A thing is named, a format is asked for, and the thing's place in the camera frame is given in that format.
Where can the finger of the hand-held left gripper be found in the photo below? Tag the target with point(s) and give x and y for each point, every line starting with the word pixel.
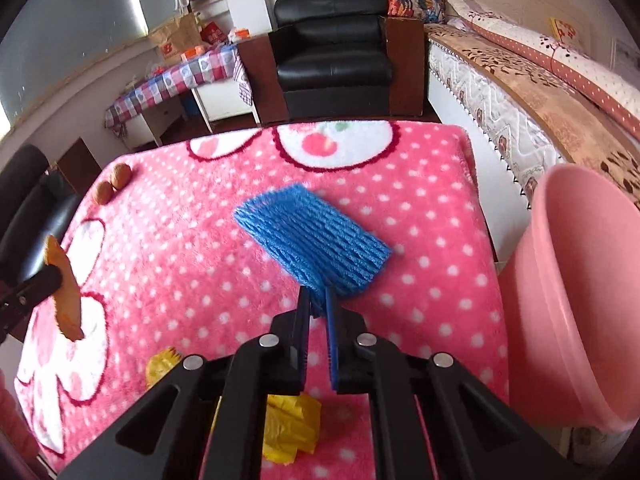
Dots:
pixel 30 292

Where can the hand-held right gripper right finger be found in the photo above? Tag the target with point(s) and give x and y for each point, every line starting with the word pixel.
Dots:
pixel 331 345

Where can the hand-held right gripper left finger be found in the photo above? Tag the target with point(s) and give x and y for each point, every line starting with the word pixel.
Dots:
pixel 303 330

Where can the blue foam net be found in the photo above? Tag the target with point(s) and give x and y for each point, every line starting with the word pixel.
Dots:
pixel 310 240

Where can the pink plastic basin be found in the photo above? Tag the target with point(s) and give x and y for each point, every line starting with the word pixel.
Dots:
pixel 565 285

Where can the crumpled yellow foam net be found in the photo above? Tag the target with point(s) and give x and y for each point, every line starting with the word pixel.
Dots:
pixel 292 425

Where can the walnut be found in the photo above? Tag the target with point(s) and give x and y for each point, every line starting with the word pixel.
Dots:
pixel 121 176
pixel 104 193

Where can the pink polka dot blanket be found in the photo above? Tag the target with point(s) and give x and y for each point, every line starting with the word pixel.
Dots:
pixel 200 260

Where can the dark wooden cabinet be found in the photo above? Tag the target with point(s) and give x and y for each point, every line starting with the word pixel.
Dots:
pixel 80 165

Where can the white desk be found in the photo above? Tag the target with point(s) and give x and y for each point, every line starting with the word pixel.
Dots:
pixel 225 95

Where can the checkered tablecloth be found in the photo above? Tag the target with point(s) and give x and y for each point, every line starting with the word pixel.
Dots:
pixel 165 82

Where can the window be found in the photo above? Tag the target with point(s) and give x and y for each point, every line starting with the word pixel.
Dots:
pixel 75 25

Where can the black leather armchair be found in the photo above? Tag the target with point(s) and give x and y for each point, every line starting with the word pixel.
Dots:
pixel 330 60

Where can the white bed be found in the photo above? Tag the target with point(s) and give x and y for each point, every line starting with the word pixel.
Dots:
pixel 480 105

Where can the orange box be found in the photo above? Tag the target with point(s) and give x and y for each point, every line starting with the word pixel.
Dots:
pixel 192 54

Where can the brown paper bag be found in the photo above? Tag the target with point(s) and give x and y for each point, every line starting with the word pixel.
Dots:
pixel 175 35

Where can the orange and white packet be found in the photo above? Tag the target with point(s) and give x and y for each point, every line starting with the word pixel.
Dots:
pixel 239 35

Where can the brown leaf-pattern blanket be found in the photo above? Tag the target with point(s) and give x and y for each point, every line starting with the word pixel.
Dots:
pixel 550 90

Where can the white and pink quilt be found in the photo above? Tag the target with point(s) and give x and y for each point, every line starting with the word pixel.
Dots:
pixel 575 60

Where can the yellow flowered pillow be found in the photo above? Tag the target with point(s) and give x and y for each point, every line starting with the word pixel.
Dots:
pixel 564 30

